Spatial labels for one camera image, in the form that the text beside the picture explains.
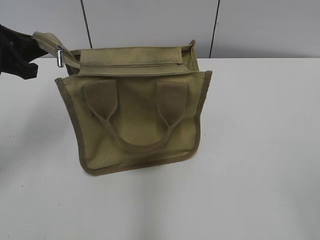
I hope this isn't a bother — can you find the yellow canvas bag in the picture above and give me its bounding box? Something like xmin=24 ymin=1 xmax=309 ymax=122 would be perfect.
xmin=32 ymin=32 xmax=212 ymax=176

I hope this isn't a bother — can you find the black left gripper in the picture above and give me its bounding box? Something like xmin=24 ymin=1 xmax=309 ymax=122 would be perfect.
xmin=0 ymin=25 xmax=47 ymax=80

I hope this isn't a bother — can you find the silver zipper pull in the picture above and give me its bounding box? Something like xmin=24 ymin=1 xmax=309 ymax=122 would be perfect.
xmin=56 ymin=45 xmax=65 ymax=68

